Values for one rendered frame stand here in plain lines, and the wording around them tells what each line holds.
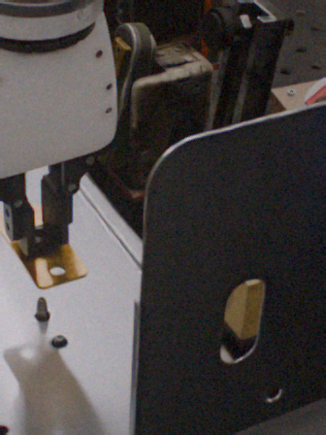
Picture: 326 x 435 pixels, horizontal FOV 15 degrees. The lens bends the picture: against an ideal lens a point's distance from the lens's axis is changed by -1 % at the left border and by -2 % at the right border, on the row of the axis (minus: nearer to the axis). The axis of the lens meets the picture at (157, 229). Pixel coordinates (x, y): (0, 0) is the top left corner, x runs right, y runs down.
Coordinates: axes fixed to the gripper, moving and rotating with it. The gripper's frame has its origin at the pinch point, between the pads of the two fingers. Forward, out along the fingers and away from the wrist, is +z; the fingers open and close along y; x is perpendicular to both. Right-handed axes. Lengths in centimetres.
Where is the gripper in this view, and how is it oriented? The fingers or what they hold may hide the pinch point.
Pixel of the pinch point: (38, 215)
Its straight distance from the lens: 82.0
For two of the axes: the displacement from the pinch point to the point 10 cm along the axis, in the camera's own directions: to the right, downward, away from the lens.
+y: -8.8, 2.8, -3.9
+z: -0.4, 7.7, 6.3
